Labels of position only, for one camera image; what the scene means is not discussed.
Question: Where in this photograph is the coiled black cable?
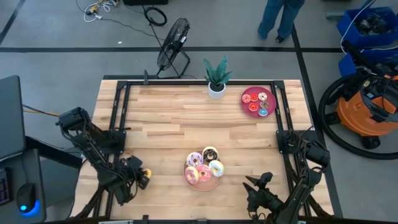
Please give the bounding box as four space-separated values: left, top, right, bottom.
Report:
143 6 168 27

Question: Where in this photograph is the blue plastic bin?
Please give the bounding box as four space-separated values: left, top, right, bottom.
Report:
336 6 398 49
338 48 398 78

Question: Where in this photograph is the thin white cable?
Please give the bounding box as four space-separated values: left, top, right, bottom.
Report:
340 0 398 55

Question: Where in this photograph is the black desk leg bar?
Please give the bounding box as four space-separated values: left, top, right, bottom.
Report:
24 136 83 170

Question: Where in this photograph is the peach pink round plate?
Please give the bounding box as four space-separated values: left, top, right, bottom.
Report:
182 149 224 192

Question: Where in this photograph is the large chocolate frosted donut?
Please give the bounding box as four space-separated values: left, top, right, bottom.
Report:
201 146 220 162

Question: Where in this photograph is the person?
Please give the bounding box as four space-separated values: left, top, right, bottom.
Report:
257 0 306 44

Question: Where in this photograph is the grey side desk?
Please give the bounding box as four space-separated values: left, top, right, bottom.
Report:
0 148 47 224

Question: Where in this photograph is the black aluminium table frame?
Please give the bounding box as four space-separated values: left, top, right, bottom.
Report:
74 80 335 222

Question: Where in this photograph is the black vacuum wand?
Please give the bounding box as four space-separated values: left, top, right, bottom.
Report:
341 39 386 77

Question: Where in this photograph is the black computer mouse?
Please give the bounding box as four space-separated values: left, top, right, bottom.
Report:
16 182 41 218

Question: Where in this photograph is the black keyboard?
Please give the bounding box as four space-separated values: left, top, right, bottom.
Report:
0 167 14 207

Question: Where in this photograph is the black box on floor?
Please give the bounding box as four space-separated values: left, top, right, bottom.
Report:
123 0 169 6

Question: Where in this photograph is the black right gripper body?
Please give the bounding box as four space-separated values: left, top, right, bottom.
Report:
246 172 282 214

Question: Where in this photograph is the orange shop vacuum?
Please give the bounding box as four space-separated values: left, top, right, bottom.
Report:
335 70 398 150
318 74 398 161

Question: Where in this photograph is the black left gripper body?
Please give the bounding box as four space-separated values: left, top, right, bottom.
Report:
126 155 150 190

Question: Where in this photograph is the large white blue-drizzled donut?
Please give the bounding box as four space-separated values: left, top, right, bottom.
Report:
208 159 225 178

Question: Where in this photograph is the white cable bundle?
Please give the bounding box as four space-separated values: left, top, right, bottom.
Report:
83 0 121 23

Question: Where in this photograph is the large pink sprinkled donut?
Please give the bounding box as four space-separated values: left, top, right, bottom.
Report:
183 166 200 185
196 164 213 183

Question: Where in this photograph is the large purple frosted donut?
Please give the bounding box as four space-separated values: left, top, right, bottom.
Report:
186 151 205 168

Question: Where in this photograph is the silver metal bracket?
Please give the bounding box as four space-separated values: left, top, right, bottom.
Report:
98 219 134 224

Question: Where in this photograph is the green plant in white pot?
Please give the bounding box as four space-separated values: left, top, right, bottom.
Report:
203 55 233 100

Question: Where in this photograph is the yellow cable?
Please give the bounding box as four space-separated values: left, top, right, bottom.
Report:
22 104 60 118

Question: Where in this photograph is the dark red round plate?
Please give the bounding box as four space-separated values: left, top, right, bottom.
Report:
240 86 277 120

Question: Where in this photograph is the black floor fan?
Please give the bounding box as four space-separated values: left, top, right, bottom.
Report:
156 17 192 78

